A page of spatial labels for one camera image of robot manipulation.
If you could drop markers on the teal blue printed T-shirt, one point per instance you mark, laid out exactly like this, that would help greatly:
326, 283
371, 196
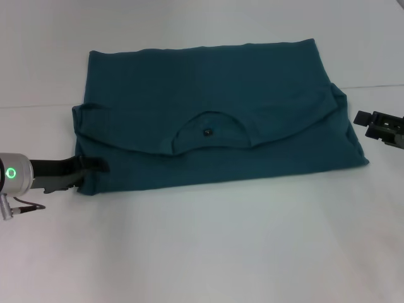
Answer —
205, 82

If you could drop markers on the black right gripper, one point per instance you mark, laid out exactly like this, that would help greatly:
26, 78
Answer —
399, 134

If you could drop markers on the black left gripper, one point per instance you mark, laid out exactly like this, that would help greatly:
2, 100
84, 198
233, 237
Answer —
53, 172

